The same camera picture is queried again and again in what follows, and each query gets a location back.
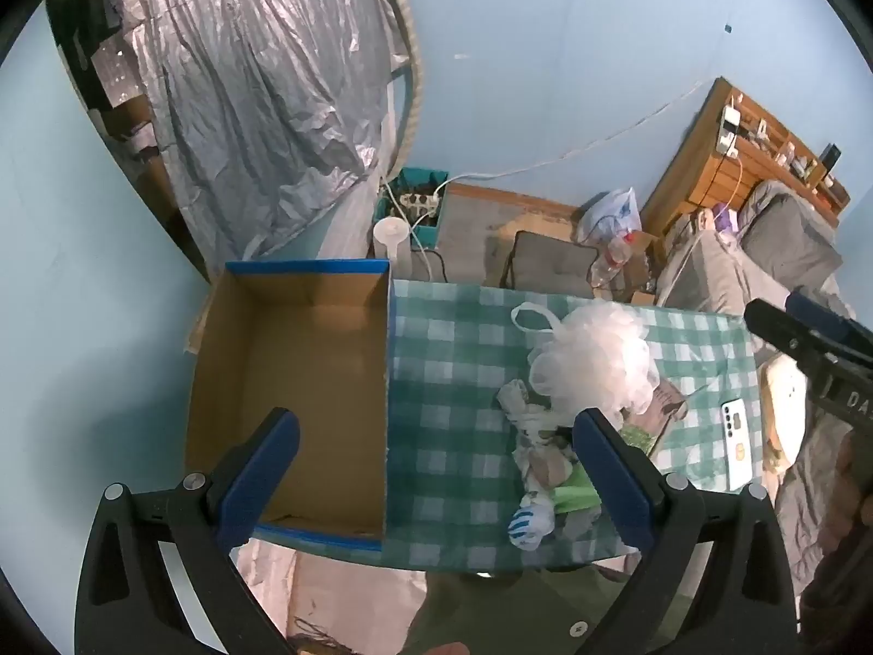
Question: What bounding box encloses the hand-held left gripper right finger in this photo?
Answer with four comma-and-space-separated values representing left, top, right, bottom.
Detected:
573, 408, 800, 655

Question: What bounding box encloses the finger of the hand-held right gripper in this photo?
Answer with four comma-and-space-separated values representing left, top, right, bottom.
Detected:
743, 297, 855, 364
784, 288, 873, 357

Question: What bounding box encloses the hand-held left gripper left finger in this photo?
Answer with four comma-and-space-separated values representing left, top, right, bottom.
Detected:
74, 407, 301, 655

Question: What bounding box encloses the light green cloth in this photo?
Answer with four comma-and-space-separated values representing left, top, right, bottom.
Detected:
552, 464, 605, 513

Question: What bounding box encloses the grey sock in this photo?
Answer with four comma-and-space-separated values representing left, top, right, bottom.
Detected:
494, 378, 547, 438
555, 508, 608, 547

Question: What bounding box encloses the grey patterned cloth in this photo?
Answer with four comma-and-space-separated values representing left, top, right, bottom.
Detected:
511, 409, 581, 492

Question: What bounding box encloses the white bath pouf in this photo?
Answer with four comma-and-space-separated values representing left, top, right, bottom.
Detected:
511, 300, 661, 427

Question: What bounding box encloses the blue-edged cardboard box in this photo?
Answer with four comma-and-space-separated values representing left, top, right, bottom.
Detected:
184, 258, 393, 553

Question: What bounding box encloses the person's right forearm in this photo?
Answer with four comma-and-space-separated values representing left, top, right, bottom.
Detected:
798, 423, 873, 655

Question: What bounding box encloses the cream plush toy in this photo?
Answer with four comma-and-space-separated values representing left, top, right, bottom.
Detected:
760, 355, 812, 472

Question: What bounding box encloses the white smartphone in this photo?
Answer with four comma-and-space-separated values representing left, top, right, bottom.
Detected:
721, 397, 755, 492

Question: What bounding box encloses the pink plastic sheet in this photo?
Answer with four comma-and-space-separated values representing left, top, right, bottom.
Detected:
232, 535, 438, 655

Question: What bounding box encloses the small brown cardboard box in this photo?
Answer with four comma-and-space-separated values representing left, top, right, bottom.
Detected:
614, 232, 659, 294

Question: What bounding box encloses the wooden headboard shelf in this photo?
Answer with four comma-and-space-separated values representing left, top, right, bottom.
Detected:
641, 78, 852, 233

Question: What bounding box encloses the green checkered tablecloth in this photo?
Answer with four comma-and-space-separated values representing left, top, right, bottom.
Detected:
382, 278, 765, 574

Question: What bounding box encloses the clear plastic bottle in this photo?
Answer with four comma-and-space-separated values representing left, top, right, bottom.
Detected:
588, 232, 638, 288

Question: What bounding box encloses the white plastic bag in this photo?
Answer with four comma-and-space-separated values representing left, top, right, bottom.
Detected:
578, 187, 643, 247

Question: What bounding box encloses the white charger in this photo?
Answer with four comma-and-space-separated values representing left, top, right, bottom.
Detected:
716, 105, 744, 154

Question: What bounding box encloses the grey seat cushion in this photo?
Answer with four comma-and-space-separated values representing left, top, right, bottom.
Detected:
511, 230, 597, 297

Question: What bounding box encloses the teal plastic basket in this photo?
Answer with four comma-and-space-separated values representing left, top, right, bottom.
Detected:
377, 167, 451, 253

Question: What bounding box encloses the silver tarp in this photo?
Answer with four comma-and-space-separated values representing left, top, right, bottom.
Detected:
88, 0, 410, 260

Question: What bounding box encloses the dark cluttered shelf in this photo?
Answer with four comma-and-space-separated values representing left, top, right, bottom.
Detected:
47, 0, 206, 274

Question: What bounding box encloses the striped curved pole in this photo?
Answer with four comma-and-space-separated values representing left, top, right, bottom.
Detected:
378, 0, 424, 171

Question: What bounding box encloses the white wall cable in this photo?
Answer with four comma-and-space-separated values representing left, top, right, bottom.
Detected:
436, 78, 710, 185

